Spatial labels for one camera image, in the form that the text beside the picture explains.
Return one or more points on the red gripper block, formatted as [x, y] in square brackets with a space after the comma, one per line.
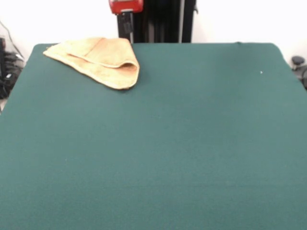
[127, 5]

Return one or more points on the tan terry towel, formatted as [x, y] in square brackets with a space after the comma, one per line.
[103, 62]

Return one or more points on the gray black floor stand base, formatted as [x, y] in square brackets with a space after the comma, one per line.
[299, 64]
[13, 72]

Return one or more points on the tall black box device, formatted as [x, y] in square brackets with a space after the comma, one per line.
[2, 55]

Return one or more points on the dark green table cloth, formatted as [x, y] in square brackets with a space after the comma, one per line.
[216, 155]

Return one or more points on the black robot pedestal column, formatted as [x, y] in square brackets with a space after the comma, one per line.
[163, 24]

